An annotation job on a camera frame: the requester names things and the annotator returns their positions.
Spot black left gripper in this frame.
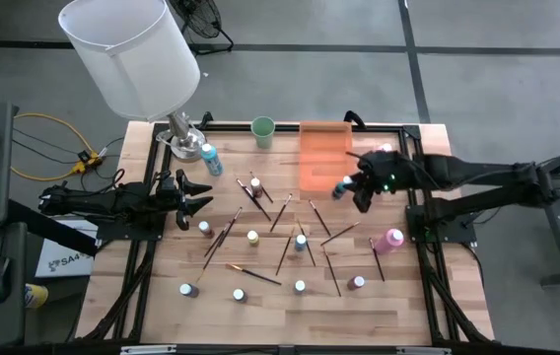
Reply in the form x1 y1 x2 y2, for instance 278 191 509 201
154 169 215 232

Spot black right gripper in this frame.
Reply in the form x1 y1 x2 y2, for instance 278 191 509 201
348 150 412 213

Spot small teal paint bottle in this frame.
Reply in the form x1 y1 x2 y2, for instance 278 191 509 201
331 176 355 201

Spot large teal blue paint bottle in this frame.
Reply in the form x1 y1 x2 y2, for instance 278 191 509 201
199 142 225 178

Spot black paintbrush silver ferrule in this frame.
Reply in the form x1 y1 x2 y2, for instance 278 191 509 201
248 171 275 204
203 224 231 258
268 192 294 234
243 185 272 222
368 238 386 283
195 206 244 284
308 199 332 238

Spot thin black paintbrush orange bristles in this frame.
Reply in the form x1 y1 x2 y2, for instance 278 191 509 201
319 221 362 248
321 245 343 298
296 218 317 268
274 226 296 277

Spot orange translucent plastic bin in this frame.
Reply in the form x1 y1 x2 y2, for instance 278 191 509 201
298 120 356 201

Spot green plastic cup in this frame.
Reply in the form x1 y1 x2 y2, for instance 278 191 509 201
250 115 277 150

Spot wide paintbrush orange bristles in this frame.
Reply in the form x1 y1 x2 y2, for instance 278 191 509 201
225 262 283 287

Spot yellow power plug block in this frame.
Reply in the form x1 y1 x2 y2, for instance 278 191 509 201
71 151 103 175

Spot white cardboard box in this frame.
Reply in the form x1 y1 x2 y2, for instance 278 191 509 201
35 219 99 279

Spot black metal beam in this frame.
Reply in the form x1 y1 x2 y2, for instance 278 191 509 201
6 198 99 257

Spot table lamp white shade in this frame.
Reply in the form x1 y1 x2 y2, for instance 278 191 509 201
57 0 208 164

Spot black floor fan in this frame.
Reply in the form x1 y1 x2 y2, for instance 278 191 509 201
169 0 236 55

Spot yellow canister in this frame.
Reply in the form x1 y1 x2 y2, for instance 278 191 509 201
24 283 49 310

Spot black floor cable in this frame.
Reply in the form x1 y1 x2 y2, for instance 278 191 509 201
466 184 560 231

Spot black cable bundle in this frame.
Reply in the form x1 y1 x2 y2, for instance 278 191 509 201
12 126 128 198

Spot yellow extension cable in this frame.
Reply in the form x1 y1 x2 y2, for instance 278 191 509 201
0 81 99 182

